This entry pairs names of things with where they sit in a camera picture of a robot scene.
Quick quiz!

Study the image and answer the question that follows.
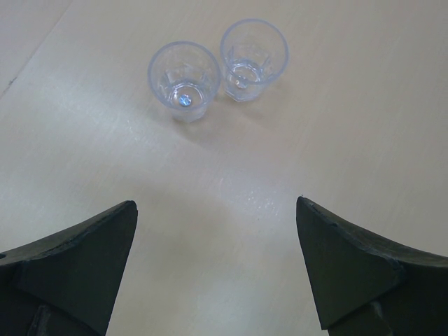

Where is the clear glass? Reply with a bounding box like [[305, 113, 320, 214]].
[[220, 18, 289, 102], [147, 41, 221, 123]]

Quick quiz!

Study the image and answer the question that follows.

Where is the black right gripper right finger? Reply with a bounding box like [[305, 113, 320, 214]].
[[296, 197, 447, 335]]

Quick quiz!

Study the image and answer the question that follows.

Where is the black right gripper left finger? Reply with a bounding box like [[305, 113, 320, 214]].
[[1, 200, 138, 335]]

